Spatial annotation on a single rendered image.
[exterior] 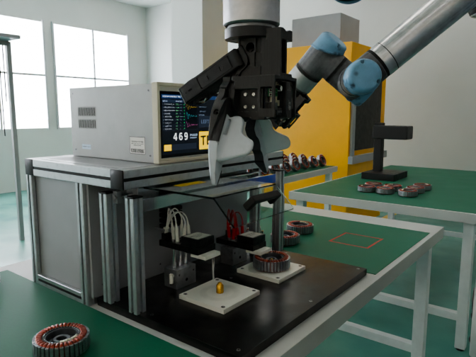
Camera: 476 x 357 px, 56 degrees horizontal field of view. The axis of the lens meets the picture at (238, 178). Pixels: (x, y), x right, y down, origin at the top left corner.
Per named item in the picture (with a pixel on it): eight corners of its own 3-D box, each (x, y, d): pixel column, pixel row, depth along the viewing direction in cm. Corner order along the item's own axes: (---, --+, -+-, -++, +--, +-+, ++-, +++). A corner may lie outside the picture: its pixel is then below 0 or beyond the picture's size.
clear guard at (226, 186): (294, 209, 111) (294, 185, 111) (234, 229, 93) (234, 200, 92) (197, 195, 131) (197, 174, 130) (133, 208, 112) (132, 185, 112)
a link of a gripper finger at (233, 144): (237, 177, 52) (258, 110, 55) (195, 173, 55) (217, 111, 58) (247, 188, 54) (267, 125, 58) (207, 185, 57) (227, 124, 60)
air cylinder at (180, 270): (196, 281, 126) (195, 263, 125) (177, 290, 120) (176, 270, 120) (183, 278, 129) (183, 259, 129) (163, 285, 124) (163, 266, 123)
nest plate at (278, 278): (305, 269, 136) (305, 265, 136) (278, 284, 125) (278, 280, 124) (265, 259, 145) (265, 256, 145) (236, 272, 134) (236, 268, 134)
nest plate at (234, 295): (260, 294, 117) (260, 290, 117) (223, 314, 106) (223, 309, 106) (217, 281, 127) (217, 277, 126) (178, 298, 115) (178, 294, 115)
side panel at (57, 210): (98, 302, 118) (92, 182, 113) (88, 307, 115) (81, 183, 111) (42, 278, 134) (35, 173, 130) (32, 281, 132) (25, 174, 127)
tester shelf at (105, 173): (283, 163, 154) (283, 150, 153) (122, 190, 101) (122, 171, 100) (190, 156, 181) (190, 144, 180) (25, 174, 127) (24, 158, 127)
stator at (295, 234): (283, 236, 179) (283, 227, 179) (305, 242, 171) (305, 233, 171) (264, 241, 172) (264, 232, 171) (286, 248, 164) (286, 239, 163)
